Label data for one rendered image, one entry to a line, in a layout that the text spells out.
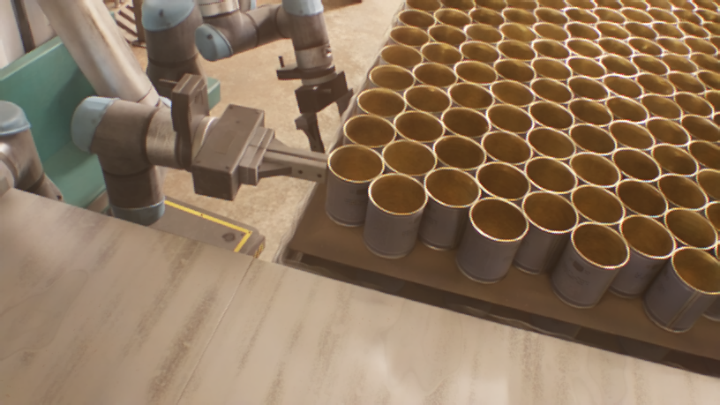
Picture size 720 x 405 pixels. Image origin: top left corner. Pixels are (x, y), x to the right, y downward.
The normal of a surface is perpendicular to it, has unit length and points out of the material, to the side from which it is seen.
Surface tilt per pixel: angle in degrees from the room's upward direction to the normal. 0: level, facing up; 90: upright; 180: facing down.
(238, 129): 2
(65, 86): 90
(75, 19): 83
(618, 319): 2
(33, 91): 90
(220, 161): 2
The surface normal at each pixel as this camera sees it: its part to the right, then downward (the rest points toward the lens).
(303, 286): 0.11, -0.73
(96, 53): 0.38, 0.56
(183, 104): -0.13, 0.36
